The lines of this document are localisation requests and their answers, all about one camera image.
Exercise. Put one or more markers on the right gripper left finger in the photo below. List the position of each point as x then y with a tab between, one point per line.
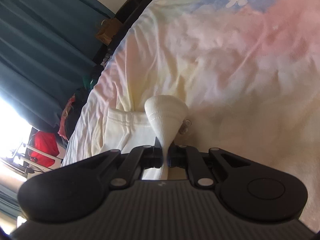
134	163

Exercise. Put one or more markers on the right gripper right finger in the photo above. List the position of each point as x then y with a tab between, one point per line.
191	160

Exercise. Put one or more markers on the cream white sweatpants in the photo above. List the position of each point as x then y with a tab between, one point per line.
162	119

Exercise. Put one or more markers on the pile of clothes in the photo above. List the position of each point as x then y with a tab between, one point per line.
73	108

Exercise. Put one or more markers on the red bag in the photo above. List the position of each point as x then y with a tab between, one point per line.
45	142

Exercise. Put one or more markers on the garment steamer stand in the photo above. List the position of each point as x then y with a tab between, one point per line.
31	159

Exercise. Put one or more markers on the pastel tie-dye bed sheet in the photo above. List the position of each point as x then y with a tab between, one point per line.
248	71

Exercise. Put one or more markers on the black framed window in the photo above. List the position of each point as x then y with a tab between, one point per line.
15	132

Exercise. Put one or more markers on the brown paper bag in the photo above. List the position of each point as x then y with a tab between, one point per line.
108	28

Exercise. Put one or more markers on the black armchair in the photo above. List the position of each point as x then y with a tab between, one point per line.
128	13

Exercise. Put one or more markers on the teal curtain right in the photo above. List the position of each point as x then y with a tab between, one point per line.
47	47

